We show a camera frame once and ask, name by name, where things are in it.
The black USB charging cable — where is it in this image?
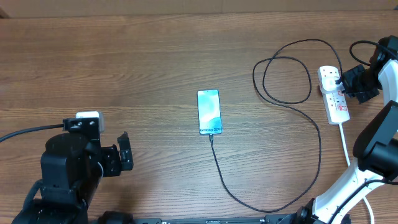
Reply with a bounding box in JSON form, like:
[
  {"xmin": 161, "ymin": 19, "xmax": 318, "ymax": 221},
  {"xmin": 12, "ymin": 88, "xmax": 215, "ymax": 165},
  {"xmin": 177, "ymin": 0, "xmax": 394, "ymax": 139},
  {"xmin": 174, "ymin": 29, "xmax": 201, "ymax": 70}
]
[{"xmin": 208, "ymin": 39, "xmax": 344, "ymax": 214}]

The Samsung Galaxy smartphone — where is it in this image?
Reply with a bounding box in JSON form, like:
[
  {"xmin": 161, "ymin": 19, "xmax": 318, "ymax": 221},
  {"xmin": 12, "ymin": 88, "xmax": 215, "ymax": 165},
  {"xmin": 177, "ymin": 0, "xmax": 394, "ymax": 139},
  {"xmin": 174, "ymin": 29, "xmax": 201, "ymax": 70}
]
[{"xmin": 197, "ymin": 90, "xmax": 223, "ymax": 135}]

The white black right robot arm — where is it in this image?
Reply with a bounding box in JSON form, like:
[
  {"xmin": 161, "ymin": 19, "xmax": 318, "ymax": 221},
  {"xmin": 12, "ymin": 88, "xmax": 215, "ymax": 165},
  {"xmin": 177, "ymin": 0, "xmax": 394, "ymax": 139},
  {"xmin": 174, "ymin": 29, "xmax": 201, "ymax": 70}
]
[{"xmin": 197, "ymin": 35, "xmax": 397, "ymax": 223}]

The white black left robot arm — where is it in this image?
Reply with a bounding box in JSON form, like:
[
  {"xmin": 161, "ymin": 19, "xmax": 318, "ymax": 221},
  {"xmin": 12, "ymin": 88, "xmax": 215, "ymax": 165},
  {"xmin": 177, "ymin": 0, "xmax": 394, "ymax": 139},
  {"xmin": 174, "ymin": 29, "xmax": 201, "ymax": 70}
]
[{"xmin": 13, "ymin": 125, "xmax": 121, "ymax": 224}]

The white charger plug adapter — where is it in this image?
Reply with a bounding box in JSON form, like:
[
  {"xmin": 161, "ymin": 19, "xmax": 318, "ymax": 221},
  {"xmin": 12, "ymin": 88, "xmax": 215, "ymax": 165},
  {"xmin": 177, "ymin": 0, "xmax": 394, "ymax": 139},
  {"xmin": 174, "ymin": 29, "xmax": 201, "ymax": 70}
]
[{"xmin": 320, "ymin": 76, "xmax": 344, "ymax": 94}]

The white power strip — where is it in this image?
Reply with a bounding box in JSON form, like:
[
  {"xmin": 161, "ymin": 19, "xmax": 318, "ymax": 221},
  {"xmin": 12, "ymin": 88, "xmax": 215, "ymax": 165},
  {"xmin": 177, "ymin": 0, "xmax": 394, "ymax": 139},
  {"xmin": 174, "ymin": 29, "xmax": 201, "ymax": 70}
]
[{"xmin": 317, "ymin": 65, "xmax": 350, "ymax": 125}]

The white power strip cord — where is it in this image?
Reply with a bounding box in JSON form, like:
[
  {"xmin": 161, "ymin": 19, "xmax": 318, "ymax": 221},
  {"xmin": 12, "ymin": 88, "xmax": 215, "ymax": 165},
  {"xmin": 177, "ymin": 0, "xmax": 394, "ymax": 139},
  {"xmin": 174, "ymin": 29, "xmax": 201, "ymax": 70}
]
[{"xmin": 338, "ymin": 123, "xmax": 375, "ymax": 224}]

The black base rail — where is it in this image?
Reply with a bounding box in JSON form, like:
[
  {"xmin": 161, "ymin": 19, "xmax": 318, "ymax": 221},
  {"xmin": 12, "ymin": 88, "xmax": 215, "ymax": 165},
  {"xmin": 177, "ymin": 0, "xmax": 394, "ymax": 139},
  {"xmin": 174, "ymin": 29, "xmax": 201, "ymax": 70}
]
[{"xmin": 90, "ymin": 213, "xmax": 297, "ymax": 224}]

